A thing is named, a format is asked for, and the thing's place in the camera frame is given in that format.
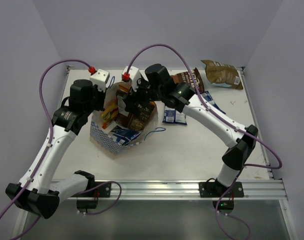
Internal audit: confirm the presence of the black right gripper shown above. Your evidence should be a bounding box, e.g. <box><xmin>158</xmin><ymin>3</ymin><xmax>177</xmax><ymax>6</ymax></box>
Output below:
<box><xmin>123</xmin><ymin>74</ymin><xmax>164</xmax><ymax>116</ymax></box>

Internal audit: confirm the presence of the brown kettle chips bag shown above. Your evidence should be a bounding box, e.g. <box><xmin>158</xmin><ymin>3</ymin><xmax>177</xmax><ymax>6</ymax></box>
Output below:
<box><xmin>172</xmin><ymin>68</ymin><xmax>205</xmax><ymax>94</ymax></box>

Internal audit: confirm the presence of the orange brown snack bag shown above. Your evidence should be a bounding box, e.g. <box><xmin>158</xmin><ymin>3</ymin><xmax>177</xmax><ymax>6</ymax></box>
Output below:
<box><xmin>118</xmin><ymin>82</ymin><xmax>131</xmax><ymax>94</ymax></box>

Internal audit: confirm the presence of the dark blue snack bag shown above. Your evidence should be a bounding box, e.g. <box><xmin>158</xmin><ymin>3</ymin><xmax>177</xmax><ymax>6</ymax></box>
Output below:
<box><xmin>162</xmin><ymin>106</ymin><xmax>187</xmax><ymax>126</ymax></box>

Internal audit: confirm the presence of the blue checkered paper bag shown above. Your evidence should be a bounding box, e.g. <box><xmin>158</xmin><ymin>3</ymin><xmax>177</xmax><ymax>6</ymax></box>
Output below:
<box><xmin>90</xmin><ymin>82</ymin><xmax>165</xmax><ymax>156</ymax></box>

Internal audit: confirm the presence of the dark brown chips bag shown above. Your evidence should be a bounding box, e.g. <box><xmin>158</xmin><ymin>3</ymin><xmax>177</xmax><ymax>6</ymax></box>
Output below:
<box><xmin>116</xmin><ymin>90</ymin><xmax>156</xmax><ymax>132</ymax></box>

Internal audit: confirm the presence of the blue white milk snack pack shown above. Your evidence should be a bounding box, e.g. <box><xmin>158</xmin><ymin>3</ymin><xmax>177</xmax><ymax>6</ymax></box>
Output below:
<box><xmin>108</xmin><ymin>125</ymin><xmax>141</xmax><ymax>146</ymax></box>

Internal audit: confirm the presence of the blue white snack bag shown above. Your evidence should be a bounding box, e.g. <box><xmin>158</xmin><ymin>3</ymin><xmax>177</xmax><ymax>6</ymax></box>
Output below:
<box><xmin>201</xmin><ymin>91</ymin><xmax>226</xmax><ymax>114</ymax></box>

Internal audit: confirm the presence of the light blue snack bag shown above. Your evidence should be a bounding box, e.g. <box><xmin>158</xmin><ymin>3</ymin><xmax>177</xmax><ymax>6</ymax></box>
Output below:
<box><xmin>201</xmin><ymin>60</ymin><xmax>243</xmax><ymax>90</ymax></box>

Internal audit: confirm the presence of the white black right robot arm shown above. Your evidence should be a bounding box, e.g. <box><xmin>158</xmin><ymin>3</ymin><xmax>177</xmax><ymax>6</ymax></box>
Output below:
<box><xmin>122</xmin><ymin>63</ymin><xmax>258</xmax><ymax>196</ymax></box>

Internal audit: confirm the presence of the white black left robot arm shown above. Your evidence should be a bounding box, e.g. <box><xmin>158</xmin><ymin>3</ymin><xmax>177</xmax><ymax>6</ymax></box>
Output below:
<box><xmin>6</xmin><ymin>79</ymin><xmax>106</xmax><ymax>219</ymax></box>

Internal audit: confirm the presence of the colourful red candy bag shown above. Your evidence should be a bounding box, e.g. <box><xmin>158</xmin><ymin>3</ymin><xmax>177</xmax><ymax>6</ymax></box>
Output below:
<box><xmin>101</xmin><ymin>100</ymin><xmax>118</xmax><ymax>129</ymax></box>

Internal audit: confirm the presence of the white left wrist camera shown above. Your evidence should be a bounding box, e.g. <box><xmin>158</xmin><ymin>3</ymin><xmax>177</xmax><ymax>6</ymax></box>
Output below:
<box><xmin>88</xmin><ymin>66</ymin><xmax>110</xmax><ymax>92</ymax></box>

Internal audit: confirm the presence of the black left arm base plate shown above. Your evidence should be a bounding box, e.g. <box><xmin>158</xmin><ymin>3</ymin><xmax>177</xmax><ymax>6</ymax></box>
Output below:
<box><xmin>74</xmin><ymin>181</ymin><xmax>112</xmax><ymax>212</ymax></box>

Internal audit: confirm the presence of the aluminium mounting rail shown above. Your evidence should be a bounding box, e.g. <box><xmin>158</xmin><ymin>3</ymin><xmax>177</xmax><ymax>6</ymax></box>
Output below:
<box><xmin>48</xmin><ymin>178</ymin><xmax>287</xmax><ymax>201</ymax></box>

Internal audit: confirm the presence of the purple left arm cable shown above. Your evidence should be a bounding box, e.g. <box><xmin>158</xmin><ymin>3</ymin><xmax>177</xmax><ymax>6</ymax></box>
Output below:
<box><xmin>0</xmin><ymin>58</ymin><xmax>122</xmax><ymax>237</ymax></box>

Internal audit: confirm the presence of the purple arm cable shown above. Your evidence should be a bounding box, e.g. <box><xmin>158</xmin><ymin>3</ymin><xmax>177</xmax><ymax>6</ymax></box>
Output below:
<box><xmin>129</xmin><ymin>44</ymin><xmax>283</xmax><ymax>240</ymax></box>
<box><xmin>0</xmin><ymin>58</ymin><xmax>122</xmax><ymax>237</ymax></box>

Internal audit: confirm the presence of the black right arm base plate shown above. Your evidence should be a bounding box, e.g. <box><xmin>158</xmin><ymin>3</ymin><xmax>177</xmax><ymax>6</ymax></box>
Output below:
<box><xmin>198</xmin><ymin>178</ymin><xmax>244</xmax><ymax>213</ymax></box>

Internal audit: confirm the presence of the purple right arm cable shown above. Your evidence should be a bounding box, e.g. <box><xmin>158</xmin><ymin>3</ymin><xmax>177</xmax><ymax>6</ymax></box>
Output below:
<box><xmin>129</xmin><ymin>44</ymin><xmax>283</xmax><ymax>240</ymax></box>

